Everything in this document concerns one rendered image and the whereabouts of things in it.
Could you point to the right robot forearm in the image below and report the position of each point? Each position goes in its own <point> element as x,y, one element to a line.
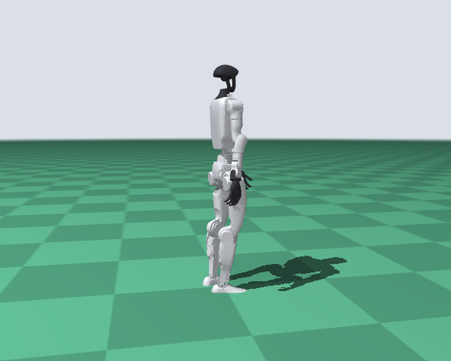
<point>237,155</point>

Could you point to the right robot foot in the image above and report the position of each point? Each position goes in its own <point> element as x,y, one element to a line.
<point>230,289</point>

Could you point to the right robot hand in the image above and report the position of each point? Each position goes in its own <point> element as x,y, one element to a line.
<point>235,190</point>

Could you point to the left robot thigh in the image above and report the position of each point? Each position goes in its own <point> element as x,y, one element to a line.
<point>221,209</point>

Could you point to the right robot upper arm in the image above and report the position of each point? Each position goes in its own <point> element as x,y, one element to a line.
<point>235,109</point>

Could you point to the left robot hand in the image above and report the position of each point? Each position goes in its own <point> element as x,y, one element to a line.
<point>245,176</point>

